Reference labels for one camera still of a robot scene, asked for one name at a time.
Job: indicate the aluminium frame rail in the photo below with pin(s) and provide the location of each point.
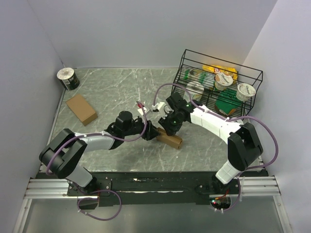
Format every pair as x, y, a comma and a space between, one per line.
46, 188

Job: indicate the white green cup lower shelf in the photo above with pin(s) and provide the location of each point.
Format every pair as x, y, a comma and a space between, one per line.
195, 90

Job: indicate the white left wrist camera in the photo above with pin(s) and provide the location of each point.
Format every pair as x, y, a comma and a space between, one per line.
143, 110

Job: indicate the green white packet in rack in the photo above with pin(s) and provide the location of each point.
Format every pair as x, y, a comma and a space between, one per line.
206, 79

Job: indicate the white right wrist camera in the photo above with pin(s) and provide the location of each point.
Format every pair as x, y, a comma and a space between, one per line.
159, 107

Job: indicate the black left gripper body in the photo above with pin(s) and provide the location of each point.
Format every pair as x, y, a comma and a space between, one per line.
136, 127

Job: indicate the yogurt cup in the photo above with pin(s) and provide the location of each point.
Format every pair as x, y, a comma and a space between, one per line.
245, 92
222, 81

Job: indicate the green snack packet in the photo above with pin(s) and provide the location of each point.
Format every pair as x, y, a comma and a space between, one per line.
227, 102

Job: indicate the brown cardboard box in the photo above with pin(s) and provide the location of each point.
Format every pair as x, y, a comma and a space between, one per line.
173, 141
82, 109

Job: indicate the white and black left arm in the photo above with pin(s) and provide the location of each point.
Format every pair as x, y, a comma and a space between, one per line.
62, 155

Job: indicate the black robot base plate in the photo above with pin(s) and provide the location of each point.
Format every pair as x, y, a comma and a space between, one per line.
202, 188

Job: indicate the folded brown cardboard box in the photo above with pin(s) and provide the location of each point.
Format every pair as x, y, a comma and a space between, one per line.
82, 109

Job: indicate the yogurt cup upper middle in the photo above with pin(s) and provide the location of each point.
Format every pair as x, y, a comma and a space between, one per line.
222, 81

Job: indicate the yogurt cup upper right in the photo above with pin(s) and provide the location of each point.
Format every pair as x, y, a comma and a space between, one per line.
245, 92

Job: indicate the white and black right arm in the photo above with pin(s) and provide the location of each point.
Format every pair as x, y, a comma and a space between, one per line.
243, 144

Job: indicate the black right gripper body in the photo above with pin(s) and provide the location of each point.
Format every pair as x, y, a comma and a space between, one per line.
175, 118

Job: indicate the black wire rack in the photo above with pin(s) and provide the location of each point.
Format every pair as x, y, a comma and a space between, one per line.
194, 60

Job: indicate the yellow snack bag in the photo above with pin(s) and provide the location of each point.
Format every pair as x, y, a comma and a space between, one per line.
218, 69

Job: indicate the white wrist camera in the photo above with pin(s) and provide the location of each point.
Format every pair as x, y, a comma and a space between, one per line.
143, 110
159, 107

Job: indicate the dark green noodle cup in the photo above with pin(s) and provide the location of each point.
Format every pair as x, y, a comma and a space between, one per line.
68, 78

